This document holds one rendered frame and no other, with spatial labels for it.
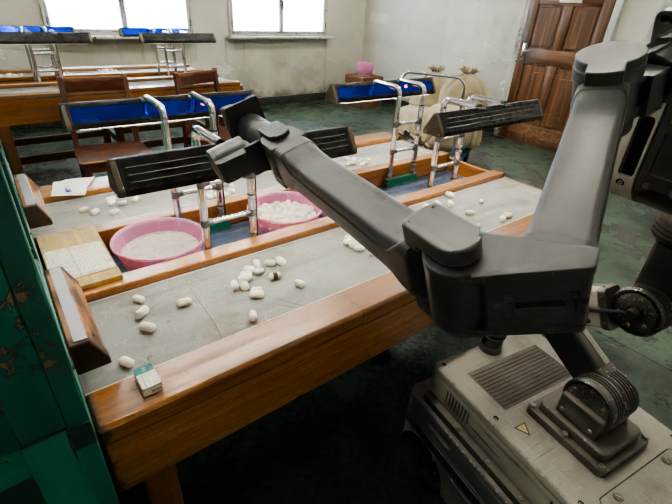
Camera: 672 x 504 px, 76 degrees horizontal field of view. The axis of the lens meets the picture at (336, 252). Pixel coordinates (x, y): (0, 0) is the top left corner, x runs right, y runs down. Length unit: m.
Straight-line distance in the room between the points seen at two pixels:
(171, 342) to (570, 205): 0.83
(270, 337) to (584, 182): 0.70
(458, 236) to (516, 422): 0.99
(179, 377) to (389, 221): 0.60
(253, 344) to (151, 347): 0.22
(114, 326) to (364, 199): 0.77
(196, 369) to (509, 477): 0.84
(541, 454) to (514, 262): 0.94
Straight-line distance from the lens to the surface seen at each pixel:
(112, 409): 0.89
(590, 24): 5.70
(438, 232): 0.36
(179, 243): 1.40
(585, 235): 0.39
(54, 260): 1.35
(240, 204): 1.61
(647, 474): 1.36
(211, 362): 0.92
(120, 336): 1.08
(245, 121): 0.78
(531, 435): 1.29
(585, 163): 0.49
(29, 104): 3.64
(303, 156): 0.59
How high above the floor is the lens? 1.40
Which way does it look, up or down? 30 degrees down
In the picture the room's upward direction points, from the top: 4 degrees clockwise
